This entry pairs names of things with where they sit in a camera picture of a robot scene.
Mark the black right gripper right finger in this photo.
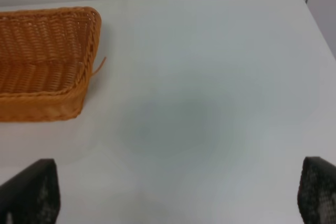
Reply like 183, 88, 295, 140
297, 157, 335, 224

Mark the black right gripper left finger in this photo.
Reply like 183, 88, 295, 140
1, 159, 61, 223

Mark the orange woven wicker basket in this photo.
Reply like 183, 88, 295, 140
1, 7, 101, 122

